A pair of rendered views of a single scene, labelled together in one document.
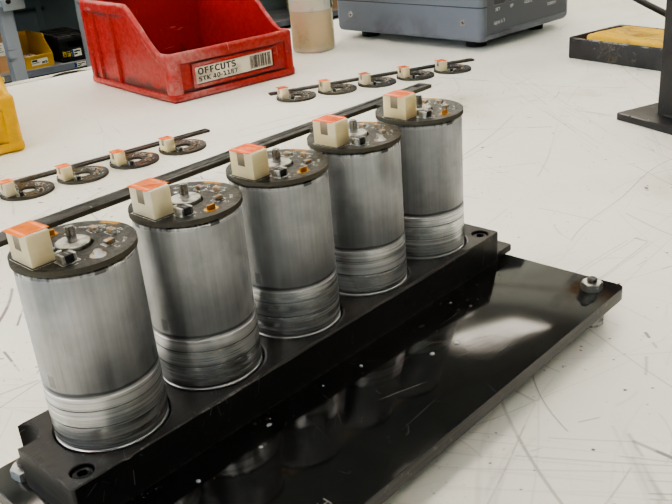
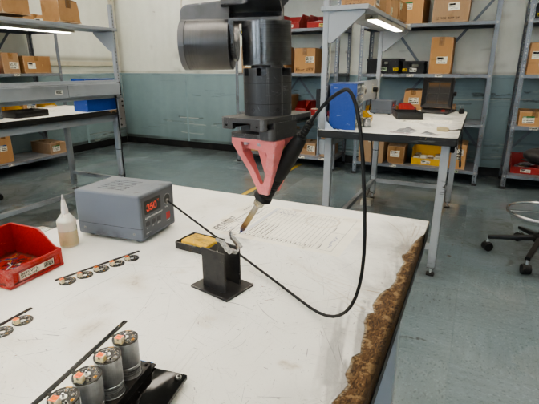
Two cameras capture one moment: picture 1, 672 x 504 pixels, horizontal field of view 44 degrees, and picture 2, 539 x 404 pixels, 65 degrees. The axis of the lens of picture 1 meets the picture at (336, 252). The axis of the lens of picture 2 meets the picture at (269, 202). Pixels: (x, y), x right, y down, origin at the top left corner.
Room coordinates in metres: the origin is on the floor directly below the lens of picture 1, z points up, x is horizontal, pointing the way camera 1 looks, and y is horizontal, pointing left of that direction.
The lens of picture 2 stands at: (-0.15, 0.01, 1.07)
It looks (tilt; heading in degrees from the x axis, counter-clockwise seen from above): 18 degrees down; 332
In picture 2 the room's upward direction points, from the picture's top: straight up
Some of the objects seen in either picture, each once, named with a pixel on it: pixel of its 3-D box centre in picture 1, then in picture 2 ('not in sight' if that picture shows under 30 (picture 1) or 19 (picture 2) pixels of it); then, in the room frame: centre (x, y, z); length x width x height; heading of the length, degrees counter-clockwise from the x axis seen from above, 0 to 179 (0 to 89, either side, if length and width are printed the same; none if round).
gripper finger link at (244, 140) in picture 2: not in sight; (269, 156); (0.31, -0.23, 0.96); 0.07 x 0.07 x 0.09; 25
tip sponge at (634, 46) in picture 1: (640, 45); (200, 243); (0.55, -0.21, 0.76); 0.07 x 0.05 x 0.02; 34
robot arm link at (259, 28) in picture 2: not in sight; (261, 44); (0.31, -0.22, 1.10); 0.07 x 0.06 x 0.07; 57
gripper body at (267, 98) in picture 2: not in sight; (267, 98); (0.31, -0.23, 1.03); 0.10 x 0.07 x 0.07; 116
